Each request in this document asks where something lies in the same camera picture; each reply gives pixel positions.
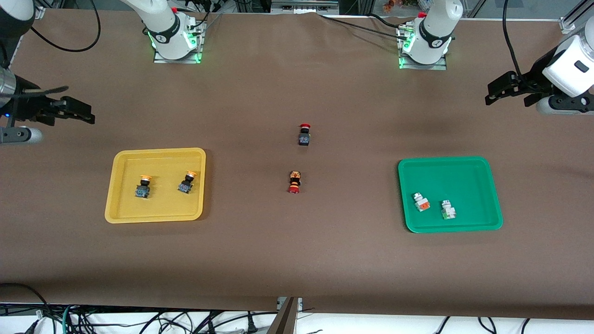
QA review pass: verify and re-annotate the yellow mushroom button black base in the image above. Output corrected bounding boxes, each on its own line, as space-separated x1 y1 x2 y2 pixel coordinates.
135 174 154 199
177 170 198 194

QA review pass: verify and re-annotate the green plastic tray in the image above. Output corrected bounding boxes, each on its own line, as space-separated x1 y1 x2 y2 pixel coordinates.
397 156 504 233

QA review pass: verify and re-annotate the yellow plastic tray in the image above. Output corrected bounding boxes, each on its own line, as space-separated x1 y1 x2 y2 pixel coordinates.
104 148 207 224

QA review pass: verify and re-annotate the grey device behind table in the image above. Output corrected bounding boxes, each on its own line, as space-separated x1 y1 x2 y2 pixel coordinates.
271 0 340 14

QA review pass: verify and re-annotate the red button orange black body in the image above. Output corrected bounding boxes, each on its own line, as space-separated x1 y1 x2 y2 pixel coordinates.
287 170 303 195

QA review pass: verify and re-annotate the brown table mat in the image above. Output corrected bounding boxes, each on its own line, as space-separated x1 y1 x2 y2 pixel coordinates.
0 9 594 321

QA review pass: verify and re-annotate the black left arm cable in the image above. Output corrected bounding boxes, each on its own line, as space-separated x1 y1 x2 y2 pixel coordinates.
502 0 528 80

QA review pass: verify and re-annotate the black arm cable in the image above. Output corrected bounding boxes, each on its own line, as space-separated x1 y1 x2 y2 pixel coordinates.
502 0 528 80
30 0 102 53

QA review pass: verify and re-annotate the aluminium frame profile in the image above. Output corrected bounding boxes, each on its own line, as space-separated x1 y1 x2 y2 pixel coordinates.
558 0 586 34

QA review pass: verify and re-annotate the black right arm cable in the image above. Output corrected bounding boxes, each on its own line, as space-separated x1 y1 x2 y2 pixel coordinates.
30 0 102 53

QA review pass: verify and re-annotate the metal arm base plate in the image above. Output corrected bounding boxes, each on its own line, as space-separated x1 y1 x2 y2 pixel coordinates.
398 26 449 71
153 21 203 64

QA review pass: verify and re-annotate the black cable on mat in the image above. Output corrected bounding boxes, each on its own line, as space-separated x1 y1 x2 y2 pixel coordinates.
317 13 410 39

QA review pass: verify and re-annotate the black looped cable under table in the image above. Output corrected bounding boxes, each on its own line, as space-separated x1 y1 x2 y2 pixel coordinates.
0 282 51 334

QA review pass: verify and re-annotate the green cable under table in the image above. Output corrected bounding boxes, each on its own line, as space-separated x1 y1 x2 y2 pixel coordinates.
60 304 76 334

